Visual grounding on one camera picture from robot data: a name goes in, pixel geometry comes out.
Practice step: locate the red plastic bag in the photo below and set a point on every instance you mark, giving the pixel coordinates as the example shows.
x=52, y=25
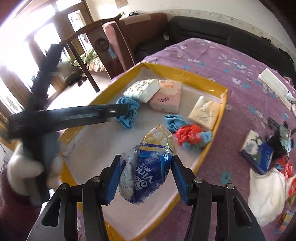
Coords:
x=284, y=166

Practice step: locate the blue floral Vinda tissue pack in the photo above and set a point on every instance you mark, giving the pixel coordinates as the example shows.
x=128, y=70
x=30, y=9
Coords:
x=257, y=151

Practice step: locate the brown armchair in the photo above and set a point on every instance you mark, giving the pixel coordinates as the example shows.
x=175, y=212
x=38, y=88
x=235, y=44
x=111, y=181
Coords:
x=130, y=32

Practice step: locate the blue towel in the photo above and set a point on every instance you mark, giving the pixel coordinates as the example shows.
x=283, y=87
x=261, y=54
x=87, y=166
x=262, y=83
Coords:
x=127, y=120

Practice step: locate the cream tissue pack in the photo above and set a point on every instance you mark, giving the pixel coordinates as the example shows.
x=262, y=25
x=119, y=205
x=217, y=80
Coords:
x=205, y=113

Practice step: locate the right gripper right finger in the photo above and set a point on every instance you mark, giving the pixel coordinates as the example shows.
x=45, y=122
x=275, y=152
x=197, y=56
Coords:
x=235, y=220

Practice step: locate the red and blue cloth bundle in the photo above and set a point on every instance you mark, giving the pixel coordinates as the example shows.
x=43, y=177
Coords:
x=188, y=135

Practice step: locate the white green floral tissue pack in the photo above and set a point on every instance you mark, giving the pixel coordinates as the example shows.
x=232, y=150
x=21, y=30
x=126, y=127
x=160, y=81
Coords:
x=143, y=90

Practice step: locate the pink tissue pack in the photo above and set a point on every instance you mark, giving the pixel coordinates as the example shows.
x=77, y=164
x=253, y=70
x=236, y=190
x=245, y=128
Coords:
x=168, y=97

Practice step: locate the black small container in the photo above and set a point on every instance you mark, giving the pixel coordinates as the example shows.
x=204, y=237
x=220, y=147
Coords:
x=281, y=140

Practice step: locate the white cloth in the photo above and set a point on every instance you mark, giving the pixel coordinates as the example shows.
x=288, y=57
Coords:
x=267, y=195

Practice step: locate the white paper booklet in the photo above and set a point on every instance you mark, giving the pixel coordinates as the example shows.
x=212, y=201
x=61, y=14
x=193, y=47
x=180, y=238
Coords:
x=274, y=83

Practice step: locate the black sofa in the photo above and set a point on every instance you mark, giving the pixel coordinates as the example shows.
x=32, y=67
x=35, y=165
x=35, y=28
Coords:
x=180, y=28

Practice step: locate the purple floral tablecloth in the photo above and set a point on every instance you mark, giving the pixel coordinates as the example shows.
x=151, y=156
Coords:
x=249, y=104

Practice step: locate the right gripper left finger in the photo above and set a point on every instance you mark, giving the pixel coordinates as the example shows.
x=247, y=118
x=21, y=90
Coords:
x=58, y=220

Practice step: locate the dark wooden chair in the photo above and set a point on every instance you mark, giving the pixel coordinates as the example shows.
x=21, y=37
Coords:
x=101, y=51

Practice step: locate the blue Vinda tissue bag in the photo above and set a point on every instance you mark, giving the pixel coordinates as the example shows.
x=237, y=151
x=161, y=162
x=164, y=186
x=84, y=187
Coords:
x=145, y=167

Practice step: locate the framed wall picture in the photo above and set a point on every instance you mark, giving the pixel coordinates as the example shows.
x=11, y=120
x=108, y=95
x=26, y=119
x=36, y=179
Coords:
x=121, y=3

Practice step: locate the left white gloved hand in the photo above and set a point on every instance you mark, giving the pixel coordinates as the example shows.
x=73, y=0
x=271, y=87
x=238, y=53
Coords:
x=21, y=168

